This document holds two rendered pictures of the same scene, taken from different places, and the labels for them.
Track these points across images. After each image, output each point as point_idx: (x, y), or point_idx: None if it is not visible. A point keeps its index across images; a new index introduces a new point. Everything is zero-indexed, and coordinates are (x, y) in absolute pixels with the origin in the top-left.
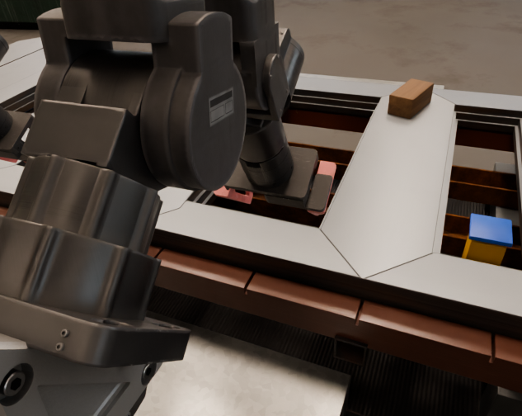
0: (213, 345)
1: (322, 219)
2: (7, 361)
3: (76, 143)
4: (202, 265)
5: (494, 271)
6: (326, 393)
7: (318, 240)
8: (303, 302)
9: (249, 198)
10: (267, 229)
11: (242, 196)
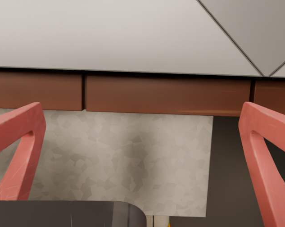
0: (62, 113)
1: None
2: None
3: None
4: None
5: None
6: (194, 128)
7: (177, 5)
8: (172, 111)
9: (38, 132)
10: (74, 0)
11: (24, 183)
